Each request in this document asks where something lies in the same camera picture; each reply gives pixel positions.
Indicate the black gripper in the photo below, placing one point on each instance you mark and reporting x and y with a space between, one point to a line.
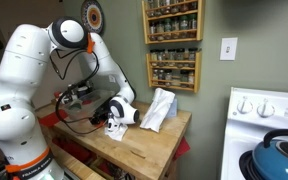
105 114

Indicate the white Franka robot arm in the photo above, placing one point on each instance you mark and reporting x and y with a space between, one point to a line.
17 100

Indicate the clear plastic storage bin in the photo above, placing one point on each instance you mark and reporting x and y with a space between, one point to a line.
84 106

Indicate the crumpled white napkin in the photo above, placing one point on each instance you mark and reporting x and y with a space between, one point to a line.
117 133

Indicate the red silicone mat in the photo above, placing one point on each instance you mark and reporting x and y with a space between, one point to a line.
50 119

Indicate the wooden bench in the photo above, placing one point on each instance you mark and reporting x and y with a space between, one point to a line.
74 163

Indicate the wooden butcher block cart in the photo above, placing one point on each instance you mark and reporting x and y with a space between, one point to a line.
144 146

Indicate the white paper bag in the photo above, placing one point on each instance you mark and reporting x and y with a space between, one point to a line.
155 110

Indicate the glass spice jar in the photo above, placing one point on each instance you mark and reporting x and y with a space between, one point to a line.
175 28
184 26
180 57
168 78
171 57
161 77
160 30
154 57
191 80
184 79
168 29
162 57
152 31
155 77
192 57
192 26

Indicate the red hanging cloth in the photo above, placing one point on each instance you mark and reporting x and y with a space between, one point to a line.
181 148

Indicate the wooden spice rack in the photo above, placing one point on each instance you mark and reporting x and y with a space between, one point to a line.
197 73
200 20

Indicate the white stove knob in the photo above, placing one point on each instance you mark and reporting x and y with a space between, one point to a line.
244 106
265 109

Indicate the white electric stove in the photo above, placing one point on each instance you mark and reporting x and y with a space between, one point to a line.
250 133

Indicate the black stove burner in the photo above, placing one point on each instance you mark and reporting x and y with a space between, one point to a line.
245 163

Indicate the blue kettle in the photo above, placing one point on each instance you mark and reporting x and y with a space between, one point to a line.
274 163

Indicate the white light switch plate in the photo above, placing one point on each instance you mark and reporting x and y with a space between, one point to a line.
228 48

